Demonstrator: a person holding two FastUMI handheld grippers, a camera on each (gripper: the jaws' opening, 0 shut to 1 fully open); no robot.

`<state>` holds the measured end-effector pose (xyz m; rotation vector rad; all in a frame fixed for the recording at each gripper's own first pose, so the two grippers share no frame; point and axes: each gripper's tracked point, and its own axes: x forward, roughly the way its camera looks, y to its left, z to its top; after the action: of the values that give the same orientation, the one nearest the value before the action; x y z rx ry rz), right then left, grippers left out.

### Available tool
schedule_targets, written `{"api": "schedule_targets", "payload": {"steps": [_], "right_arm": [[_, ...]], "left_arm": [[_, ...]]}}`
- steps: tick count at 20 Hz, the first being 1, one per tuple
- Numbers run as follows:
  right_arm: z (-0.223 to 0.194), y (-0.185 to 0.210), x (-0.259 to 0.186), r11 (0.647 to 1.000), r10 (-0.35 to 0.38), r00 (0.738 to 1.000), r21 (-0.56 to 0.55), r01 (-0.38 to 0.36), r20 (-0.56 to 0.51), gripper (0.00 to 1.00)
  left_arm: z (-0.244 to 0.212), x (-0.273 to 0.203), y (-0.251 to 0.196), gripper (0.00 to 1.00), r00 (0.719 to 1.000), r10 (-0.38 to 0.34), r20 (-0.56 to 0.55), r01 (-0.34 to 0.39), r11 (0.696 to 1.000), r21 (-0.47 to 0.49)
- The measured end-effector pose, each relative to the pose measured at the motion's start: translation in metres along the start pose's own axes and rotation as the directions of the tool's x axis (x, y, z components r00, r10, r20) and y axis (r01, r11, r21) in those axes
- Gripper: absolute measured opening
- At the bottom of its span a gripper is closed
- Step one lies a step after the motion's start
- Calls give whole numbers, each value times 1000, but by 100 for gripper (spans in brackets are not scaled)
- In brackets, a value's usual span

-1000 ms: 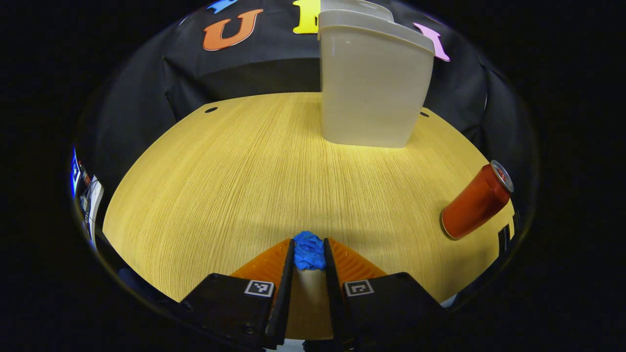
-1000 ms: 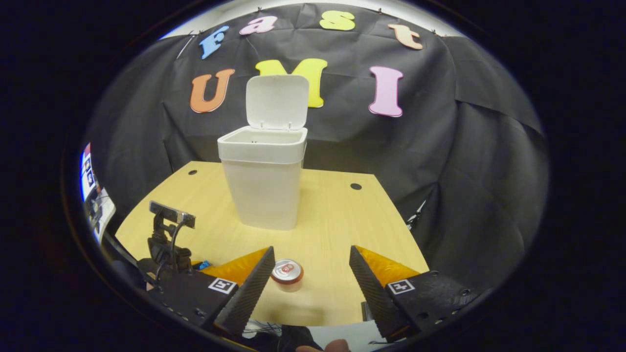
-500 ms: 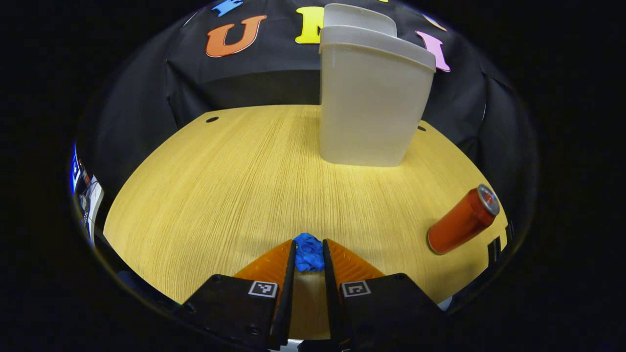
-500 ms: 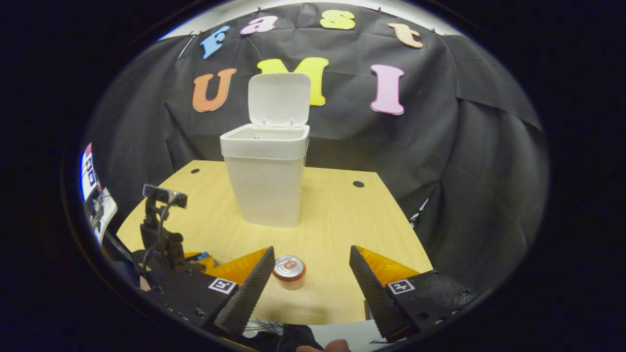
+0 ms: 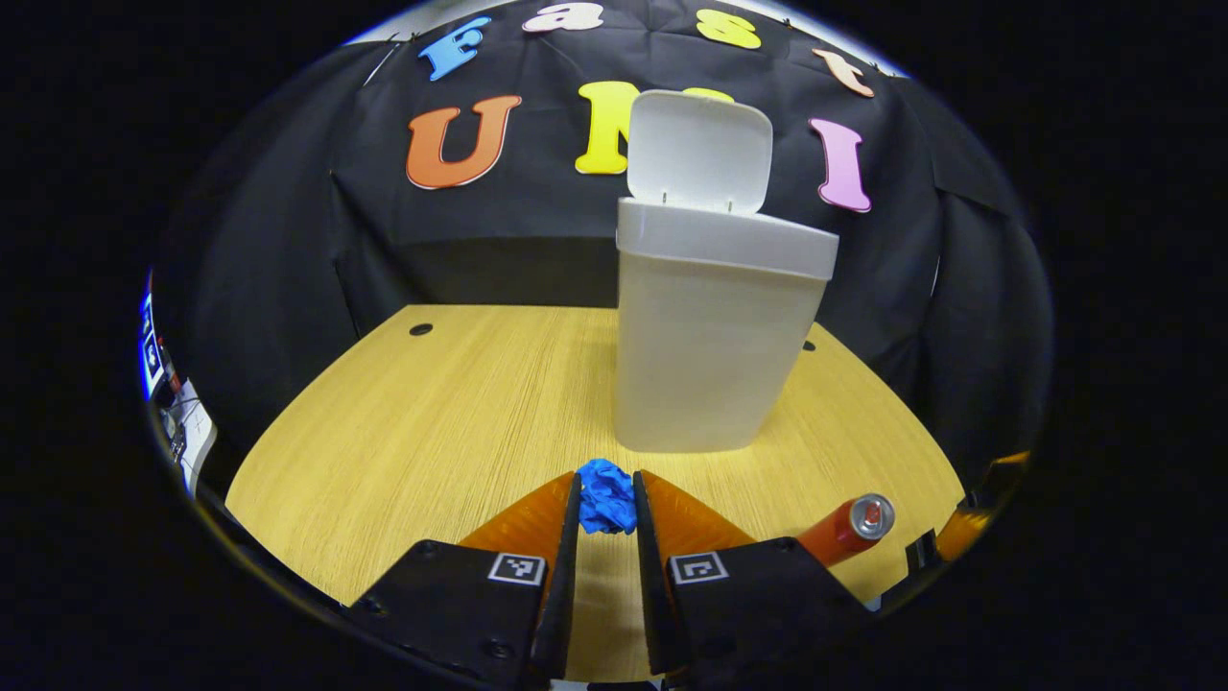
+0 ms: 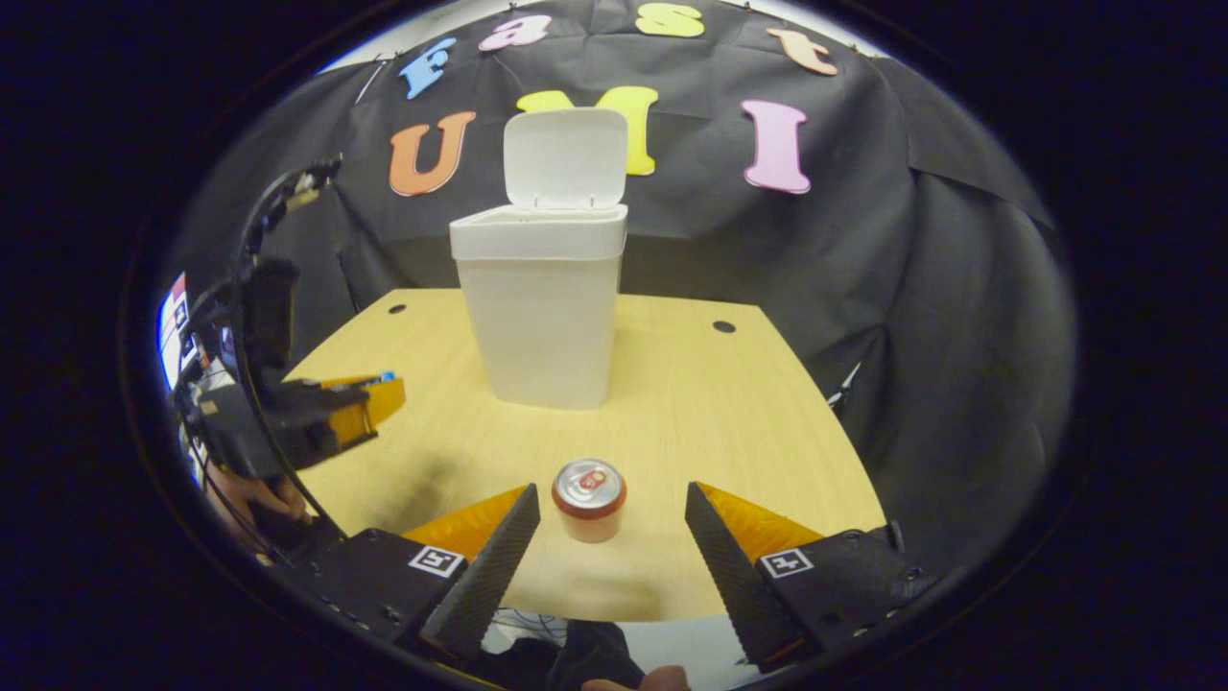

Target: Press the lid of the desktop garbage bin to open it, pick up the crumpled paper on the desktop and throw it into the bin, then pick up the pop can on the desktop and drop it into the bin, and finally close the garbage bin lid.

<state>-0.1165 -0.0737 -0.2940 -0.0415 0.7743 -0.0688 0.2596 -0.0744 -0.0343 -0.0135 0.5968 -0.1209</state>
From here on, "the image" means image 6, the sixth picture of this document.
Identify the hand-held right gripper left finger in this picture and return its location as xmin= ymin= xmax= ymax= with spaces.
xmin=273 ymin=483 xmax=541 ymax=671

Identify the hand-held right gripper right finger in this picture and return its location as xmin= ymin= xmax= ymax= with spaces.
xmin=684 ymin=480 xmax=936 ymax=675

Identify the red pop can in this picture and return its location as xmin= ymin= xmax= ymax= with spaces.
xmin=552 ymin=459 xmax=628 ymax=545

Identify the white desktop garbage bin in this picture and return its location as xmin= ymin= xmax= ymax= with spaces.
xmin=449 ymin=107 xmax=630 ymax=412

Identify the computer monitor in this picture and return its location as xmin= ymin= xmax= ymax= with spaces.
xmin=158 ymin=272 xmax=202 ymax=390

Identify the metal clamp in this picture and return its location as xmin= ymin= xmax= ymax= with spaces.
xmin=828 ymin=361 xmax=862 ymax=411

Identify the black cable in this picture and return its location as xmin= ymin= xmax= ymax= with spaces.
xmin=235 ymin=158 xmax=348 ymax=543

